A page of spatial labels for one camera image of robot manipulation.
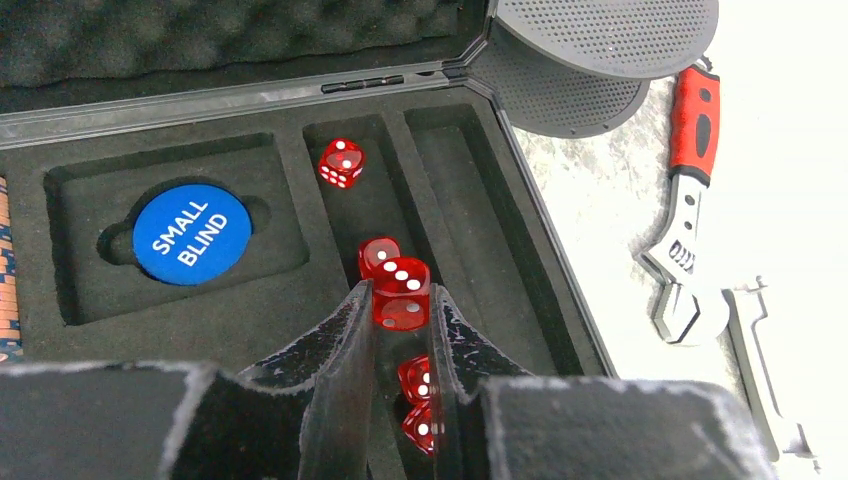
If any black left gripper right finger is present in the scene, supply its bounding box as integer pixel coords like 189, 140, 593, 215
430, 286, 776, 479

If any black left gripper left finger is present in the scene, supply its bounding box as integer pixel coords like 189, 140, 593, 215
1, 281, 375, 479

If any red die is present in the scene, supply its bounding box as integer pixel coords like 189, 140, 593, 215
317, 138, 366, 189
358, 236, 401, 280
401, 401, 435, 457
397, 355, 432, 405
372, 256, 431, 332

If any black poker set case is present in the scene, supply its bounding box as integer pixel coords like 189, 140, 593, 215
1, 1, 607, 479

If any blue small blind button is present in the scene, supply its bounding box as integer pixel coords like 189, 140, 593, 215
132, 183, 253, 286

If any brown purple chip stack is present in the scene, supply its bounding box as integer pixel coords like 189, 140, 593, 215
1, 177, 23, 363

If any dark grey round disc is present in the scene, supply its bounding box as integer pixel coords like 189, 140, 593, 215
469, 0, 719, 138

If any red handled adjustable wrench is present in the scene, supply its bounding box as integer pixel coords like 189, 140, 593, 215
637, 56, 729, 346

